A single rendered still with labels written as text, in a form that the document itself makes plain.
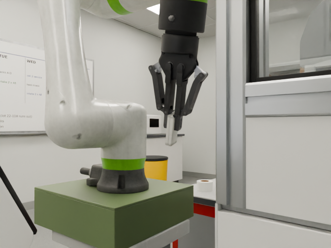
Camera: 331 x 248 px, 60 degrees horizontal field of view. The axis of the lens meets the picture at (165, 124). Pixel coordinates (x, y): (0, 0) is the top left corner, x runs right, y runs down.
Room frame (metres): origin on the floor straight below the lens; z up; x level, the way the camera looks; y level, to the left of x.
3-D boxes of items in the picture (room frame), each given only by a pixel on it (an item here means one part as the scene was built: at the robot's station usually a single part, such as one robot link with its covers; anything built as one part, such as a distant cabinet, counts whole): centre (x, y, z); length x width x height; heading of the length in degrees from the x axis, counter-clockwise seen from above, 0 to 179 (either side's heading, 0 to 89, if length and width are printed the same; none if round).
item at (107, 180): (0.87, 0.16, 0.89); 0.26 x 0.15 x 0.06; 49
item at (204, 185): (1.25, -0.17, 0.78); 0.07 x 0.07 x 0.04
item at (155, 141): (4.86, 0.29, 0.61); 1.15 x 0.72 x 1.22; 143
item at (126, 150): (0.82, 0.13, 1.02); 0.16 x 0.13 x 0.19; 138
